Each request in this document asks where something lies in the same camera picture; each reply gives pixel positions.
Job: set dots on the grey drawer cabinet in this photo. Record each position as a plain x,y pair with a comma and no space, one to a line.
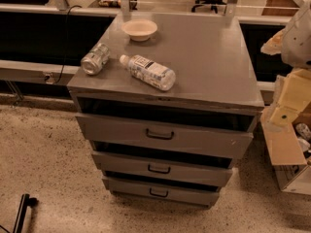
215,85

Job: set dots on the cardboard box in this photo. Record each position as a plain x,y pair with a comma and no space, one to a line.
292,170

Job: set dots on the beige bowl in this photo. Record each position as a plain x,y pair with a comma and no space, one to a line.
139,30

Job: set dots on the clear plastic water bottle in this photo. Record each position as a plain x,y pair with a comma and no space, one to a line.
148,71

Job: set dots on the grey top drawer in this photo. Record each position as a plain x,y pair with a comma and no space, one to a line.
164,136

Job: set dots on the silver can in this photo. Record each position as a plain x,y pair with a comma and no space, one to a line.
93,62

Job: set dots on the black office chair base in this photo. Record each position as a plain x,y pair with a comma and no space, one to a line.
213,3

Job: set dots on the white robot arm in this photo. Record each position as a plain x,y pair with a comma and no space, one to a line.
293,42

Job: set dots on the black stand bottom left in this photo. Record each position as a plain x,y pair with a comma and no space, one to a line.
26,202

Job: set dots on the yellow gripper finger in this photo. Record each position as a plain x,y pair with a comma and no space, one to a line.
274,44

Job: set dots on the grey middle drawer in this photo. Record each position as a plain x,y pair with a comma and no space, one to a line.
161,169

